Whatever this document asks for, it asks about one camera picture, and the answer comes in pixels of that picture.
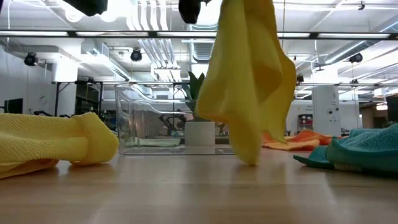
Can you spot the teal microfiber towel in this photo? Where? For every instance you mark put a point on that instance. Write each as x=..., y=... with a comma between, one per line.
x=367, y=149

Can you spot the clear plastic bin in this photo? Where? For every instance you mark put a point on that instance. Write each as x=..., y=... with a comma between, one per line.
x=146, y=124

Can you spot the white pillar cabinet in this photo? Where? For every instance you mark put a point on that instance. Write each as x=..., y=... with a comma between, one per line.
x=326, y=109

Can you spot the black overhead frame beam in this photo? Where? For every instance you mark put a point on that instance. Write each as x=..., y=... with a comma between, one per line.
x=72, y=34

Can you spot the yellow microfiber towel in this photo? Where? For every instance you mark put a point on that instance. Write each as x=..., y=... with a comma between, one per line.
x=46, y=140
x=242, y=93

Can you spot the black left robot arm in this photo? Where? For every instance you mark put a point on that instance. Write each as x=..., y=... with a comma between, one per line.
x=88, y=6

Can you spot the green potted plant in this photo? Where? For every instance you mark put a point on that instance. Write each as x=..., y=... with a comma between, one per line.
x=194, y=90

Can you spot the orange microfiber towel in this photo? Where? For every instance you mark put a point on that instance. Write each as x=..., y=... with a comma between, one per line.
x=298, y=141

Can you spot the black computer monitor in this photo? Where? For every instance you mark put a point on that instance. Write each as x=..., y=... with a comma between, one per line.
x=392, y=109
x=14, y=105

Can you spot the white red machine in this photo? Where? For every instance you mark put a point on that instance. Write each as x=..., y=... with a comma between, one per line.
x=305, y=123

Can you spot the white plant pot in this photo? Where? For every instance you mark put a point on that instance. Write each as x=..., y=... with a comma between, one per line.
x=199, y=133

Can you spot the black shelving rack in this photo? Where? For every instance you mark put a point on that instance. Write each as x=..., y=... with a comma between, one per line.
x=90, y=105

